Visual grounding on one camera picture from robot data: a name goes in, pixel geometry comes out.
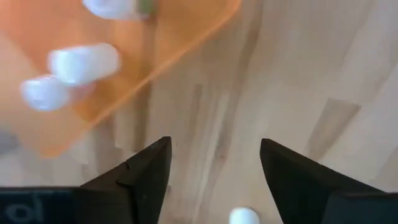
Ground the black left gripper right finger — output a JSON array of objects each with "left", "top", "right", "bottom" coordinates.
[{"left": 259, "top": 138, "right": 384, "bottom": 224}]

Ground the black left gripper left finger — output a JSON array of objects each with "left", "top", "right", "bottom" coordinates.
[{"left": 74, "top": 136, "right": 173, "bottom": 224}]

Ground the clear pill bottle pink label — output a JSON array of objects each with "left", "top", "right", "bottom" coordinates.
[{"left": 19, "top": 74, "right": 96, "bottom": 112}]

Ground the white opaque pill bottle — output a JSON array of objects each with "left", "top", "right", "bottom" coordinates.
[{"left": 47, "top": 42, "right": 121, "bottom": 87}]

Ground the clear pill bottle green label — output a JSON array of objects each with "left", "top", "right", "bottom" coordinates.
[{"left": 81, "top": 0, "right": 156, "bottom": 22}]

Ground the amber pill bottle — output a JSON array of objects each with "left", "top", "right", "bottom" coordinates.
[{"left": 229, "top": 207, "right": 261, "bottom": 224}]

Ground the orange translucent plastic basket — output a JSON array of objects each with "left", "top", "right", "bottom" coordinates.
[{"left": 0, "top": 0, "right": 243, "bottom": 159}]

